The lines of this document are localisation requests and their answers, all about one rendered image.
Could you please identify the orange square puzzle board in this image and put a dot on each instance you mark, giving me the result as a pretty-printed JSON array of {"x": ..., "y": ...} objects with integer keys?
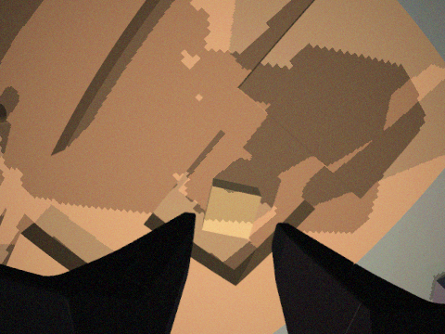
[{"x": 115, "y": 115}]

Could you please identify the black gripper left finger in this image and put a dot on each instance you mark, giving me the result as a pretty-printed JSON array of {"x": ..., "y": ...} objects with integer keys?
[{"x": 135, "y": 290}]

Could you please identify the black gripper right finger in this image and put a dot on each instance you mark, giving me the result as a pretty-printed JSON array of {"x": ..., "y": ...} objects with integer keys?
[{"x": 322, "y": 292}]

